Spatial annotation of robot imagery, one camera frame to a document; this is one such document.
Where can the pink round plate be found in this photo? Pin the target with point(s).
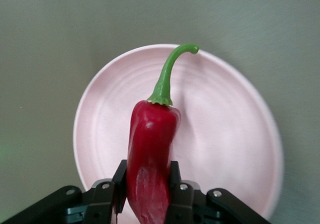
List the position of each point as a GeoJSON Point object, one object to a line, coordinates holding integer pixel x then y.
{"type": "Point", "coordinates": [225, 133]}

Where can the red chili pepper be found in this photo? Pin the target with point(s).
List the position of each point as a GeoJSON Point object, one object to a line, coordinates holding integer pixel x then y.
{"type": "Point", "coordinates": [150, 146]}

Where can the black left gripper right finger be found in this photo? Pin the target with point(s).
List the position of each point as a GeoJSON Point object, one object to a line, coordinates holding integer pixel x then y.
{"type": "Point", "coordinates": [185, 201]}

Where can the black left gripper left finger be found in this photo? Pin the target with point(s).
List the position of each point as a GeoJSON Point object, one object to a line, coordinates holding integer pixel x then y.
{"type": "Point", "coordinates": [100, 199]}

